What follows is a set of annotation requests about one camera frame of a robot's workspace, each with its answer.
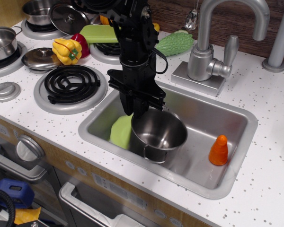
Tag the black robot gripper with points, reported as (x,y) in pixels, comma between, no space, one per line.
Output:
(137,88)

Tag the large steel pot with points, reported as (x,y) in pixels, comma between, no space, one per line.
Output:
(157,136)

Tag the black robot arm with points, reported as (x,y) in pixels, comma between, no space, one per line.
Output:
(135,32)

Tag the silver sink basin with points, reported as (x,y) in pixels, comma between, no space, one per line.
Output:
(205,120)

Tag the small steel pot lid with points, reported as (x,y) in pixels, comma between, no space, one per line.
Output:
(41,59)

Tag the large steel pot lid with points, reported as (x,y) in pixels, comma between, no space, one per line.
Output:
(67,19)

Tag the back steel pot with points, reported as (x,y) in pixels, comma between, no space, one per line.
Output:
(37,11)

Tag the left steel pot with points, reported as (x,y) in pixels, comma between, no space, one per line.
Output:
(8,42)

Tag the light green plastic plate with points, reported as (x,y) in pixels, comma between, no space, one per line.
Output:
(121,131)

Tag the back right coil burner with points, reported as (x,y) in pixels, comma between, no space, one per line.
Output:
(106,52)

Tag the front black coil burner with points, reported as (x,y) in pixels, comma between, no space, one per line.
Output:
(70,89)

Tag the green toy bitter gourd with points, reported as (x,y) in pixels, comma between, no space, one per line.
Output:
(175,43)

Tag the red toy bell pepper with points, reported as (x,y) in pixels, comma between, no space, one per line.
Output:
(85,47)

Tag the silver toy faucet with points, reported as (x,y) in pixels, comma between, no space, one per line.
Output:
(203,72)

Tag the green plastic cutting board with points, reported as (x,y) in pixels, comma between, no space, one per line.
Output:
(99,34)

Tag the small yellow toy squash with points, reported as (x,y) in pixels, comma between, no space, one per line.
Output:
(156,26)

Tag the yellow toy bell pepper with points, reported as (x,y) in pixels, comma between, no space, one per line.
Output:
(68,51)

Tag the orange toy pumpkin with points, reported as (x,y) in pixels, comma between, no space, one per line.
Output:
(104,20)

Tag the hanging steel spoon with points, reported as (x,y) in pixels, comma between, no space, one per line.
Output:
(191,21)

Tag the orange toy carrot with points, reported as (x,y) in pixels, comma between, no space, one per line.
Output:
(218,154)

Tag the silver oven dial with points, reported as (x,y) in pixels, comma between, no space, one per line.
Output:
(28,150)

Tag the grey round stove knob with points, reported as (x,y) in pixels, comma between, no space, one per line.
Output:
(9,91)

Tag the blue object lower left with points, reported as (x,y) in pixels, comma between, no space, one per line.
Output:
(21,194)

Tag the grey vertical pole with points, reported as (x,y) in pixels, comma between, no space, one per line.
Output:
(275,62)

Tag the yellow cloth lower left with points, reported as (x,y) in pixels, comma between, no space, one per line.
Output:
(26,215)

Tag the silver dishwasher door handle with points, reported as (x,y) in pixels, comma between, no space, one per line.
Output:
(94,215)

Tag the silver oven door handle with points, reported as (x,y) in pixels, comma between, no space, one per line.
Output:
(31,172)

